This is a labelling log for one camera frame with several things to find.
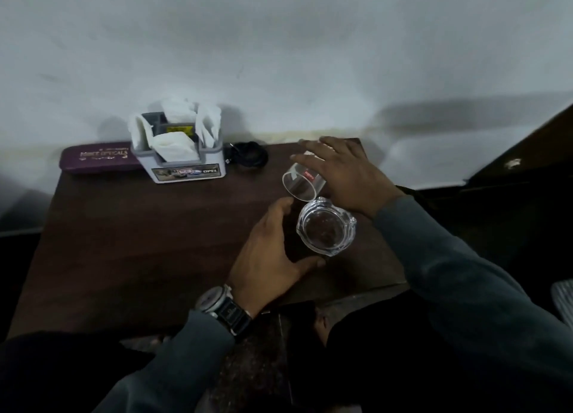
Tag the person's right hand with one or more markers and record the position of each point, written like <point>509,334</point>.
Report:
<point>353,175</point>

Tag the person's left hand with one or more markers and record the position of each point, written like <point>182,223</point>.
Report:
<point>264,265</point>

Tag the clear drinking glass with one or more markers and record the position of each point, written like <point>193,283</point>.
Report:
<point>300,188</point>

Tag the clear glass ashtray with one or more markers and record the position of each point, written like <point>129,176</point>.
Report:
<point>327,229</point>

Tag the maroon spectacle case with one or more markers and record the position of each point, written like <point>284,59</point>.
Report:
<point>94,157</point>

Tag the person's left forearm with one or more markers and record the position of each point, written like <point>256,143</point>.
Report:
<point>174,372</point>

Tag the person's right forearm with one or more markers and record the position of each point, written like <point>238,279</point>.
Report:
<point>483,300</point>

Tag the black wristwatch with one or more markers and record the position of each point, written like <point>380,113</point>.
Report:
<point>226,309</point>

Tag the grey plastic organizer box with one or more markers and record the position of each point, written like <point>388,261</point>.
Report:
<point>143,166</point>

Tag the small metal cabinet knob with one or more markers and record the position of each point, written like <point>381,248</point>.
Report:
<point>514,163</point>

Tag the dark wooden cabinet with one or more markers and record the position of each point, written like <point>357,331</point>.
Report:
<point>537,157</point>

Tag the grey woven mat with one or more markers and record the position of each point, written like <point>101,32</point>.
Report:
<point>564,303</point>

